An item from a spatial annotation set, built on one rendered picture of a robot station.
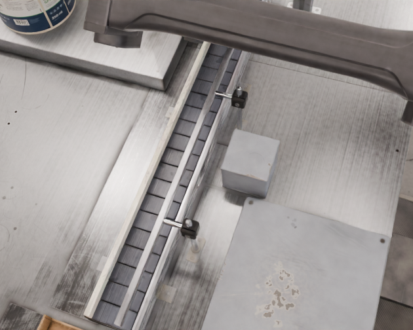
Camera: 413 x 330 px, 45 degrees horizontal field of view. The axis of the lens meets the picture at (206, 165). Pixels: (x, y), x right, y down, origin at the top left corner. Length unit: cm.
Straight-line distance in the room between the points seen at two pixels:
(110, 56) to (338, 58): 86
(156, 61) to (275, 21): 78
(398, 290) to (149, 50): 103
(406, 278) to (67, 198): 105
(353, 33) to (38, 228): 84
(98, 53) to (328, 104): 57
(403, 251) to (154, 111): 93
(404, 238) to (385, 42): 129
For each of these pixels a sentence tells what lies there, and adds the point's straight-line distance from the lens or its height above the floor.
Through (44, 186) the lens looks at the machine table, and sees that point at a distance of 117.
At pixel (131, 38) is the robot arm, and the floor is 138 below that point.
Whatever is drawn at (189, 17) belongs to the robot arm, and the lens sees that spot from 47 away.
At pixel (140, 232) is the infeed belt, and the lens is 101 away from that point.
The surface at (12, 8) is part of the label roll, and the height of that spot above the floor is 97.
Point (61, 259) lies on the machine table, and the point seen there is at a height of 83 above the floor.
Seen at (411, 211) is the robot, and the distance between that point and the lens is 178.
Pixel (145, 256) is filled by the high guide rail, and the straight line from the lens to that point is 90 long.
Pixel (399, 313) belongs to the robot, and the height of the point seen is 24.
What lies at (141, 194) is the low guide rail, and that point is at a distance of 100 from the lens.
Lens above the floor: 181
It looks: 63 degrees down
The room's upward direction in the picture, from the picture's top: 8 degrees counter-clockwise
